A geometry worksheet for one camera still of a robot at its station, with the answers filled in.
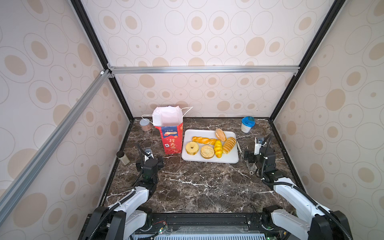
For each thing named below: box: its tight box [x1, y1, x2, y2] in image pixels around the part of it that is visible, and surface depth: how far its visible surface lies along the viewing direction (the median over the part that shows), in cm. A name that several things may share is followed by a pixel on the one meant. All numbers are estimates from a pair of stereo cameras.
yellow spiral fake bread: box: [222, 137, 237, 155], surface depth 102 cm
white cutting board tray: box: [181, 129, 239, 164], surface depth 100 cm
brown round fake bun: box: [200, 145, 215, 159], surface depth 96 cm
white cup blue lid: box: [241, 116, 256, 134], surface depth 108 cm
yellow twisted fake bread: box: [192, 136, 217, 145], surface depth 105 cm
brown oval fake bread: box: [215, 128, 227, 142], surface depth 107 cm
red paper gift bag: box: [153, 105, 184, 155], surface depth 92 cm
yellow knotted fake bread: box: [214, 139, 223, 159], surface depth 99 cm
